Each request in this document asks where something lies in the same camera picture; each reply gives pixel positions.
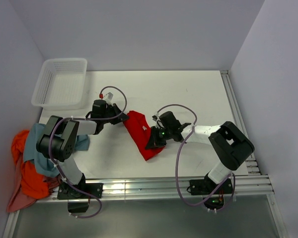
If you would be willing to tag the aluminium front rail frame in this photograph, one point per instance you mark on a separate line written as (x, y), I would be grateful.
(151, 208)

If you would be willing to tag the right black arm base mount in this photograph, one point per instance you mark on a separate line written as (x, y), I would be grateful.
(222, 196)

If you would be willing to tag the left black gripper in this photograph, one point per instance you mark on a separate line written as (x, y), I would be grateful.
(121, 118)

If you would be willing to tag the orange t shirt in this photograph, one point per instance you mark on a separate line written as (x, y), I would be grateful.
(32, 184)

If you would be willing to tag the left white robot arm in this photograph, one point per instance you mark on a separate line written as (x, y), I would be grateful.
(58, 139)

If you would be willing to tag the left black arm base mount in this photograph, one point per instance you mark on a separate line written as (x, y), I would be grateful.
(79, 202)

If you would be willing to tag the pink t shirt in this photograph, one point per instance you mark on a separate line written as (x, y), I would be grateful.
(18, 199)

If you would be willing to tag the aluminium right side rail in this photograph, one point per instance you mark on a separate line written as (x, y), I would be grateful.
(251, 162)

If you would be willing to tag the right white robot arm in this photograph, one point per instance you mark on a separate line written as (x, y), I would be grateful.
(229, 143)

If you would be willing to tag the white plastic perforated basket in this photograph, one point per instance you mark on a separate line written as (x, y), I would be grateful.
(61, 84)

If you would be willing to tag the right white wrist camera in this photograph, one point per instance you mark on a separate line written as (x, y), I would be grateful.
(156, 118)

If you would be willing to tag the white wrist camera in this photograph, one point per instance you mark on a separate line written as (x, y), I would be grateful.
(156, 118)
(106, 97)

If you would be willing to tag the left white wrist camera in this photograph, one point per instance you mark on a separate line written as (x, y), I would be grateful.
(106, 97)

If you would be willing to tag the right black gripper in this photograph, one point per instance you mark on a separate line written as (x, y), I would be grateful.
(154, 141)

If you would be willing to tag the red t shirt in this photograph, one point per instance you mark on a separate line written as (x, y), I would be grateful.
(139, 130)

